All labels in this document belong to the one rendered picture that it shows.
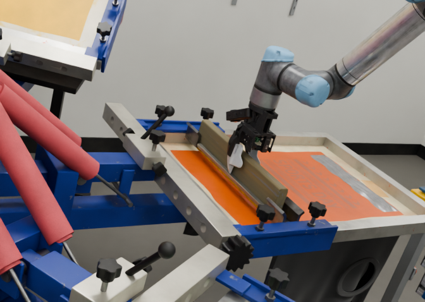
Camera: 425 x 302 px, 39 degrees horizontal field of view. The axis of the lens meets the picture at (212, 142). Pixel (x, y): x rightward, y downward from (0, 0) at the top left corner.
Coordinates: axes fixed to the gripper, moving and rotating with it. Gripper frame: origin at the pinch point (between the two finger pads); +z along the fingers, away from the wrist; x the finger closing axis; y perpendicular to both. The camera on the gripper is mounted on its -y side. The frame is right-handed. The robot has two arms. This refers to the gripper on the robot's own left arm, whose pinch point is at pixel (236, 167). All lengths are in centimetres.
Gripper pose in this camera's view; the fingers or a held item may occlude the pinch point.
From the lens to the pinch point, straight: 165.1
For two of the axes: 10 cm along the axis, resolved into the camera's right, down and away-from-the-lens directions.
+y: 4.8, 4.6, -7.4
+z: -2.7, 8.9, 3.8
